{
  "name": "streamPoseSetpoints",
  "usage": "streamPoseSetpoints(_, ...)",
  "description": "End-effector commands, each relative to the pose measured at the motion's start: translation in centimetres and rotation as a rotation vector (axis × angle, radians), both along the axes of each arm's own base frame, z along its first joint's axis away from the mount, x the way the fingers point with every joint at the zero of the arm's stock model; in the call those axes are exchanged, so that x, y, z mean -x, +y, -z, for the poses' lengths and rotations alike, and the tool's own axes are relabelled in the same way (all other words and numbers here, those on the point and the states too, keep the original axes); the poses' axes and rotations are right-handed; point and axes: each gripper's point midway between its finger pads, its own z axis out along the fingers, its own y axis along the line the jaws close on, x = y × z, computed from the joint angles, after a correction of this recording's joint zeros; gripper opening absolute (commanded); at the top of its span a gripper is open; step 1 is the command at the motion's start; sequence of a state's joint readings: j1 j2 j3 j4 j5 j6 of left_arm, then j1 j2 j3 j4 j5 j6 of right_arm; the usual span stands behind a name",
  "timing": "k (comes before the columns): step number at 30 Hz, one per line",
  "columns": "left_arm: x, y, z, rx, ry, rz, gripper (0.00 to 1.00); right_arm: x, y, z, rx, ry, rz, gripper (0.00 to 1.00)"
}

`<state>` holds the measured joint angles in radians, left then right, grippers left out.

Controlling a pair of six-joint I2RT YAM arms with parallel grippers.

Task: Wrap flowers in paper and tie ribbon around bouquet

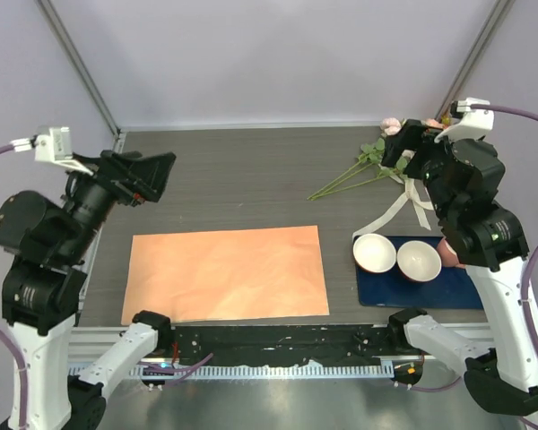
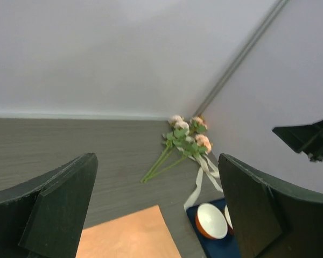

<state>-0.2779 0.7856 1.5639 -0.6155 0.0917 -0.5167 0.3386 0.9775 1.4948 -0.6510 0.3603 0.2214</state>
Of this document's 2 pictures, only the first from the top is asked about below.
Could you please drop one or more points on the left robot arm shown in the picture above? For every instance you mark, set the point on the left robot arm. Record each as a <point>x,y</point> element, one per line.
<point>41,290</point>

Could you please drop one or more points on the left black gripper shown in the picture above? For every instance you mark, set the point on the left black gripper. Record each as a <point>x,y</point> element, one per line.
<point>122,169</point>

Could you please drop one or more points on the pink mug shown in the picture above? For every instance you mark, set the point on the pink mug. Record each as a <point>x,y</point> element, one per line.
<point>447,255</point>

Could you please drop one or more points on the white bowl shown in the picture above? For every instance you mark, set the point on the white bowl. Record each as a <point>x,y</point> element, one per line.
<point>374,253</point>
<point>418,261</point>

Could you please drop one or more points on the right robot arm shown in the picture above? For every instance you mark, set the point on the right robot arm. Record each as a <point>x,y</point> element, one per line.
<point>462,176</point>

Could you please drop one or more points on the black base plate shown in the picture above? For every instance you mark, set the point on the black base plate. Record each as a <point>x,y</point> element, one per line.
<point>286,345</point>

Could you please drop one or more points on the white slotted cable duct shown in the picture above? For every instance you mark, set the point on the white slotted cable duct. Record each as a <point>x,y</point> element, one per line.
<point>312,370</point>

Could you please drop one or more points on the light pink fake flower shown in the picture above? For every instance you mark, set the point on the light pink fake flower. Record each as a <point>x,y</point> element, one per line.
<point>374,150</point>

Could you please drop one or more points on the orange beige wrapping paper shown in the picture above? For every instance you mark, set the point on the orange beige wrapping paper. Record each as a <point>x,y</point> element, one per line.
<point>227,275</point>

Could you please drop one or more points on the peach fake flower with buds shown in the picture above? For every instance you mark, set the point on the peach fake flower with buds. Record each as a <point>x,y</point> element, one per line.
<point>433,123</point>

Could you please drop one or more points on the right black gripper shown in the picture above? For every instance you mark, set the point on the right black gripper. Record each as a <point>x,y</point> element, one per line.
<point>412,136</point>

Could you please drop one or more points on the cream ribbon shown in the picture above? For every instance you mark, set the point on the cream ribbon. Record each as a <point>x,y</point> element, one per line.
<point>409,194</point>

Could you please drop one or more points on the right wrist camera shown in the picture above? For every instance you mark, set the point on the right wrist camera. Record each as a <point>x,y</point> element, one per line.
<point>475,120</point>

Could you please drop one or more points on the left white bowl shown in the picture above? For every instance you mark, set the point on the left white bowl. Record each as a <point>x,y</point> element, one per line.
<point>374,253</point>

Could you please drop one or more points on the dark blue mat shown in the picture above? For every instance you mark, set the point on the dark blue mat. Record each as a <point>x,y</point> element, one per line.
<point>451,289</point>

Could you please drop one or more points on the right white bowl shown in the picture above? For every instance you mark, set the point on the right white bowl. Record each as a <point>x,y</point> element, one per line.
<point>418,261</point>

